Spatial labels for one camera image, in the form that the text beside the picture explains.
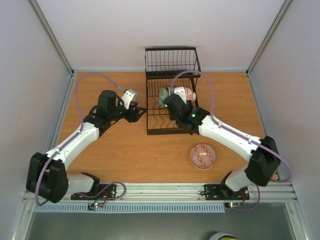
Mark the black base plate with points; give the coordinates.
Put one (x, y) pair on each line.
(215, 192)
(103, 191)

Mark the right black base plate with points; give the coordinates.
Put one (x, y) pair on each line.
(215, 192)

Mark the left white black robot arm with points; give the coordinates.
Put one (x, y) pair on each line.
(47, 173)

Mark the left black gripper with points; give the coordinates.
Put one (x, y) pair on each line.
(134, 116)

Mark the right small circuit board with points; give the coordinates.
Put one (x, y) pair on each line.
(232, 204)

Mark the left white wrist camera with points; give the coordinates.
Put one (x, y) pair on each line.
(128, 97)

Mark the orange floral patterned bowl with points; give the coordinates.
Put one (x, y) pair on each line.
(190, 95)

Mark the aluminium frame rail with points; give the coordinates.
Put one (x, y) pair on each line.
(275, 192)

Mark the left small circuit board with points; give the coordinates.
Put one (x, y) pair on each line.
(95, 206)

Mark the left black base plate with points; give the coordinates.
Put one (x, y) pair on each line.
(103, 191)

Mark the grey slotted cable duct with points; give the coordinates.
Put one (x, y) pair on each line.
(133, 208)

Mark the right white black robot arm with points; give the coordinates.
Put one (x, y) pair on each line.
(261, 154)

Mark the small circuit board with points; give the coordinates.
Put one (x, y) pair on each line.
(232, 204)
(95, 206)

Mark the yellow dotted bowl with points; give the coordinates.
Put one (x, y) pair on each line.
(200, 165)

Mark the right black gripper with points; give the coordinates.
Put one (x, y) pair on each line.
(169, 101)

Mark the blue chevron bowl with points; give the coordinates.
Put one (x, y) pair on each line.
(202, 153)

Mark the celadon green bowl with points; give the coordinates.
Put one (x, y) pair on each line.
(163, 94)

